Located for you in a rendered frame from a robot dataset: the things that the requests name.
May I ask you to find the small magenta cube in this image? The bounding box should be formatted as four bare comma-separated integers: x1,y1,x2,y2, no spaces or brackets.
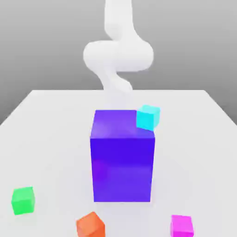
170,214,194,237

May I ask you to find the small green cube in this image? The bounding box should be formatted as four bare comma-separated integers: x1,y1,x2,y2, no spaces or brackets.
11,186,35,216

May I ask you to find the small cyan cube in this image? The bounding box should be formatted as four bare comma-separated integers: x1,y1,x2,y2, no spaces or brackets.
136,104,161,132

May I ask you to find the small orange cube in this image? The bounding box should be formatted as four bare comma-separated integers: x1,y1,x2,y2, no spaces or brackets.
76,211,106,237

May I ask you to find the large purple box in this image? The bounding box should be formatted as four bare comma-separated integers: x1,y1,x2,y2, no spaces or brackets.
90,109,156,203

